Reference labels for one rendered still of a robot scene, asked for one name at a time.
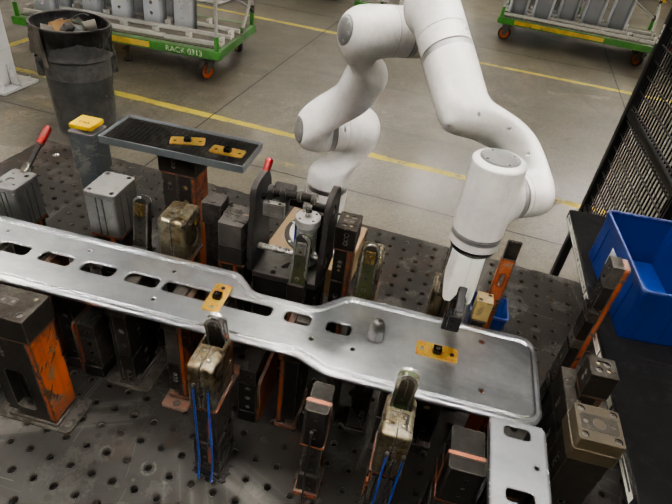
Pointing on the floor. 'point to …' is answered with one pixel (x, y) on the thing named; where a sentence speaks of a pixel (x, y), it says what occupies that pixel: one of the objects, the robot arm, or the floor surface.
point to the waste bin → (75, 63)
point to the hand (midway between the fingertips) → (451, 309)
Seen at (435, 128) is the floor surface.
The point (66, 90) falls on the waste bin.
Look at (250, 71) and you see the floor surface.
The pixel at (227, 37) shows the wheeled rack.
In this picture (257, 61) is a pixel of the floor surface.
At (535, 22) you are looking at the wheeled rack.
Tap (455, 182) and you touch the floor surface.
